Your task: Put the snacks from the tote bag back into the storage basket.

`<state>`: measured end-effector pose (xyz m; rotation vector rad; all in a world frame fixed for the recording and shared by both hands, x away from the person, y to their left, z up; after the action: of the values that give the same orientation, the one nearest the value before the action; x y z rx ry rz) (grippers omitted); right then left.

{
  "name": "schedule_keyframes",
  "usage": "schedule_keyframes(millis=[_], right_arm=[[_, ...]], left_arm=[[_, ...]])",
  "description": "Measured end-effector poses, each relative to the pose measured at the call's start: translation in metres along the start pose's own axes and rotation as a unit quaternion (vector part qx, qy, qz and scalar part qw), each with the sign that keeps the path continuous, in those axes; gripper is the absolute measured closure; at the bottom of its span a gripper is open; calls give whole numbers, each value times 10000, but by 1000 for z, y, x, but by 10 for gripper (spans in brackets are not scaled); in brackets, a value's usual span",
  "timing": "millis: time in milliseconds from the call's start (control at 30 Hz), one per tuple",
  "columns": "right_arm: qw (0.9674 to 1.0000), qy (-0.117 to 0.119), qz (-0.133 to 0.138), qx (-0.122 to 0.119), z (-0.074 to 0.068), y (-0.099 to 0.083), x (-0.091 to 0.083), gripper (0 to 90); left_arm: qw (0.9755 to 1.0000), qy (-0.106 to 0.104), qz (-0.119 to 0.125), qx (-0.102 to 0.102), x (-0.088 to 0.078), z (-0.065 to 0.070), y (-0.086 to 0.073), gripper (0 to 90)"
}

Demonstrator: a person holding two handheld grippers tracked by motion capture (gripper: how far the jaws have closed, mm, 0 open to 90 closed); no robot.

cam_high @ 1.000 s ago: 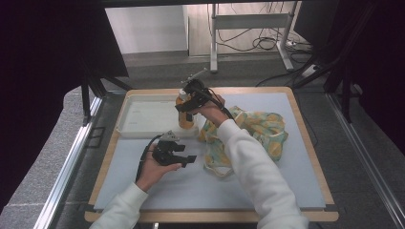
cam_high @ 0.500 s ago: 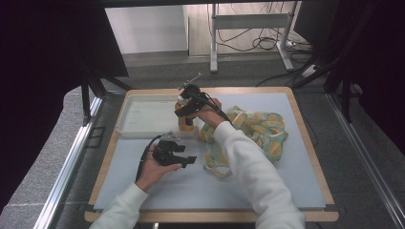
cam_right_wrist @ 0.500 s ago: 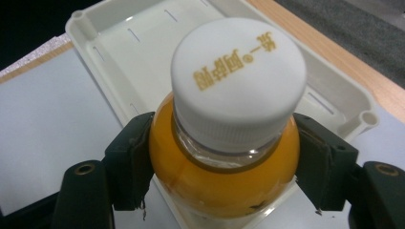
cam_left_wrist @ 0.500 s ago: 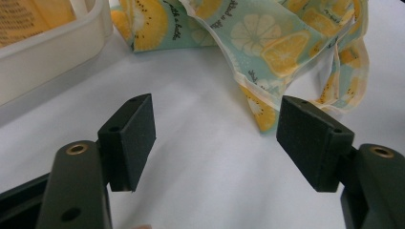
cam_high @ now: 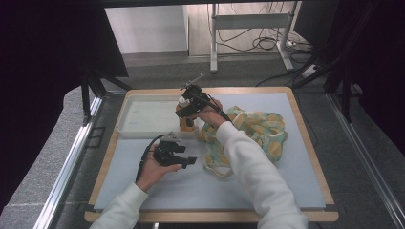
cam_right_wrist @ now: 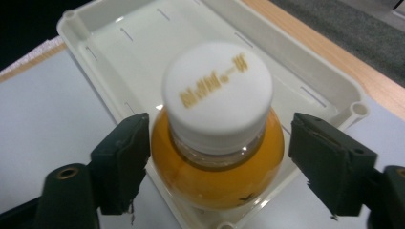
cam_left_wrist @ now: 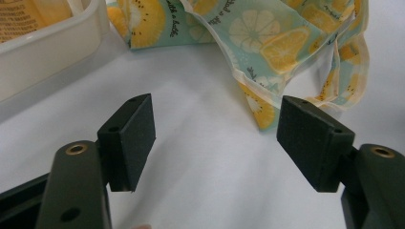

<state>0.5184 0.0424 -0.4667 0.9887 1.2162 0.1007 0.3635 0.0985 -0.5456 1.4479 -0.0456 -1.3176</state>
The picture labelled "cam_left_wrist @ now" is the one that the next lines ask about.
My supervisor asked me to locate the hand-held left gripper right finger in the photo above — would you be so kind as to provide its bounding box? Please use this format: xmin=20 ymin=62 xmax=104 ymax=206
xmin=276 ymin=94 xmax=355 ymax=193

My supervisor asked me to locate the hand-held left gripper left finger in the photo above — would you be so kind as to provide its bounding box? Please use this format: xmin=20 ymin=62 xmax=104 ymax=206
xmin=97 ymin=93 xmax=157 ymax=193

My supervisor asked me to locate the fruit print fabric bag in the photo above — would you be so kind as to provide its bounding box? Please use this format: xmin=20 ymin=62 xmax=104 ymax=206
xmin=106 ymin=0 xmax=371 ymax=132

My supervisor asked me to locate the white plastic tray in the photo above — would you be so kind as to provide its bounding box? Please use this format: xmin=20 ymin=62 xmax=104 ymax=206
xmin=0 ymin=0 xmax=111 ymax=106

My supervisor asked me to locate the yellow-orange bottle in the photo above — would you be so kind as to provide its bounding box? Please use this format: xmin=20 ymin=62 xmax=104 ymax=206
xmin=0 ymin=0 xmax=84 ymax=44

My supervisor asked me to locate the white table mat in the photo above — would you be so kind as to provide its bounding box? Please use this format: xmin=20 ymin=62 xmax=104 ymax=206
xmin=0 ymin=0 xmax=405 ymax=229

